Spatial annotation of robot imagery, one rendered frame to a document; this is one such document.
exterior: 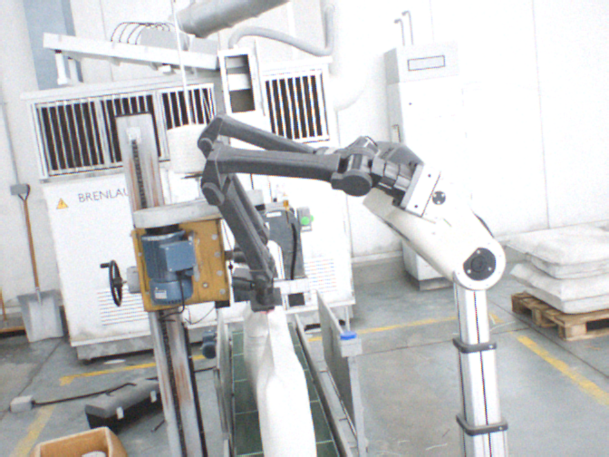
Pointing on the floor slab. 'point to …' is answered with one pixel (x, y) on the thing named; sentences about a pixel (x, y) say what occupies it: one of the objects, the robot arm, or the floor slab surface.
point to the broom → (10, 326)
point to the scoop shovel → (43, 316)
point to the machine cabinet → (174, 194)
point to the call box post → (356, 406)
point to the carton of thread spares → (82, 444)
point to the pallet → (547, 316)
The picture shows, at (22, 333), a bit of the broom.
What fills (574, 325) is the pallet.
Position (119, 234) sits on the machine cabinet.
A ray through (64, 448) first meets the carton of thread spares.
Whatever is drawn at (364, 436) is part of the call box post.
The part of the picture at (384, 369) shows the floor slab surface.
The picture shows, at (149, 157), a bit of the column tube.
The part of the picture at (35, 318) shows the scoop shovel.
